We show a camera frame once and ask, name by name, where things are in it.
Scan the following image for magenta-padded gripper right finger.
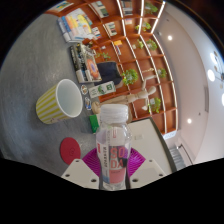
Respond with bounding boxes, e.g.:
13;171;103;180
128;147;167;189

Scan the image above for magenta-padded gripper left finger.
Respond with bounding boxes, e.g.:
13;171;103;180
60;148;101;190

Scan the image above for clear plastic water bottle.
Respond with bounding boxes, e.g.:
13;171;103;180
95;103;133;192

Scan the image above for flat round red coaster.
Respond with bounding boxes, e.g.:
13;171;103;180
59;136;82;166

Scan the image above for grey window curtain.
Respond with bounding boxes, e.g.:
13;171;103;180
169;144;188;171

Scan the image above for flat green white box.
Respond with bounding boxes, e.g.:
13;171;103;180
88;114;100;134

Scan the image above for yellow striped white mug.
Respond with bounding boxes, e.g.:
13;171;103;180
35;78;84;125

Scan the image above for wooden artist mannequin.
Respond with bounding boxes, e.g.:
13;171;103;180
91;68;158;116

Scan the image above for tall white green carton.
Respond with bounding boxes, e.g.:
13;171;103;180
88;80;117;99

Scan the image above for dark blue chair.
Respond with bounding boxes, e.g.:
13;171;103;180
96;60;123;86

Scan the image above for stack of dark books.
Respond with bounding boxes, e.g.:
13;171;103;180
69;43;103;84

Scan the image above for round ceiling lights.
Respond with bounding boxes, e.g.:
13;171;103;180
166;33;224;124

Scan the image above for wooden shelf unit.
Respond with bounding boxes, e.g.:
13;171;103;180
46;0;179;134

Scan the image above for stack of colourful books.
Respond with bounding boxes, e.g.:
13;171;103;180
57;8;103;43

